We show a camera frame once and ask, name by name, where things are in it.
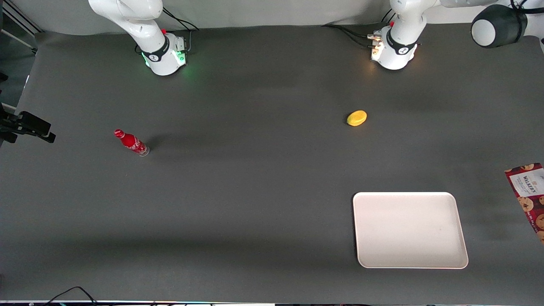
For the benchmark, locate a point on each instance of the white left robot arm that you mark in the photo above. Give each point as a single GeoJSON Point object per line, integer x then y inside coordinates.
{"type": "Point", "coordinates": [403, 46]}

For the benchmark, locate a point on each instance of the aluminium frame profile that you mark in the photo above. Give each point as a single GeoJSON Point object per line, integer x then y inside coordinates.
{"type": "Point", "coordinates": [21, 18]}

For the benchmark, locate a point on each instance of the red cookie box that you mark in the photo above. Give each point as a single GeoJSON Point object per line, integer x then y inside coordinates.
{"type": "Point", "coordinates": [529, 191]}

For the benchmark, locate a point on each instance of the white rectangular tray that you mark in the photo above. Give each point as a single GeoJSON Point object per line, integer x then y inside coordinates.
{"type": "Point", "coordinates": [408, 229]}

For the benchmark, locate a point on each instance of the red cola bottle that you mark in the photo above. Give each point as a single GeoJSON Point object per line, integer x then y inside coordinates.
{"type": "Point", "coordinates": [131, 142]}

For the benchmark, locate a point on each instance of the yellow lemon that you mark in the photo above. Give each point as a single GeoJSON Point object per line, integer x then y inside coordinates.
{"type": "Point", "coordinates": [357, 118]}

